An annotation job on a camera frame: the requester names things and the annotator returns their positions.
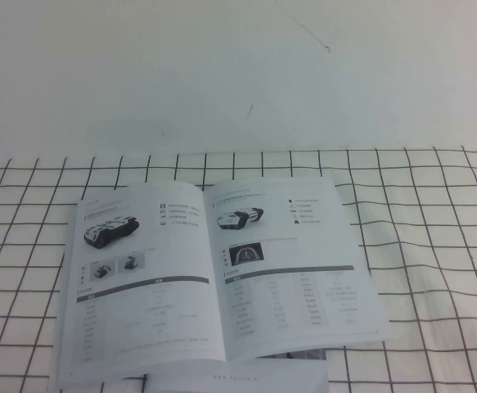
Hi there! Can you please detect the white product catalog book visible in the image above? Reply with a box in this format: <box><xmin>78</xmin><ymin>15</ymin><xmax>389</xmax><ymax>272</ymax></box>
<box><xmin>46</xmin><ymin>170</ymin><xmax>398</xmax><ymax>393</ymax></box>

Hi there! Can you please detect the white booklet with web address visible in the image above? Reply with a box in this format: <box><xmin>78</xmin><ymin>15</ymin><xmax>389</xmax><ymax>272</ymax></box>
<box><xmin>143</xmin><ymin>346</ymin><xmax>330</xmax><ymax>393</ymax></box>

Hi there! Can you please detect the white black-checkered tablecloth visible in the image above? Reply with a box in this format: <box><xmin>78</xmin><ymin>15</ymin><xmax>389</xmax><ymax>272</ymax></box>
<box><xmin>0</xmin><ymin>145</ymin><xmax>477</xmax><ymax>393</ymax></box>

